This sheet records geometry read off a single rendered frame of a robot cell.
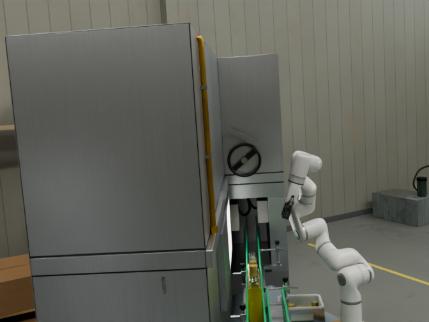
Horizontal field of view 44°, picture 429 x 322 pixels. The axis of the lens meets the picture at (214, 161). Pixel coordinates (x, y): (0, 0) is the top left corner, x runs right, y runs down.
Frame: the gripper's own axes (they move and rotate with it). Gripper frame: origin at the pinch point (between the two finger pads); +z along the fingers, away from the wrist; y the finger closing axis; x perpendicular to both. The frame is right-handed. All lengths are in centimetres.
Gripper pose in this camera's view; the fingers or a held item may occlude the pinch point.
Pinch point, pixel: (285, 213)
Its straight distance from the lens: 244.7
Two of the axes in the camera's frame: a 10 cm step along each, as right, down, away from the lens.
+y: -0.6, 1.2, -9.9
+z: -2.8, 9.5, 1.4
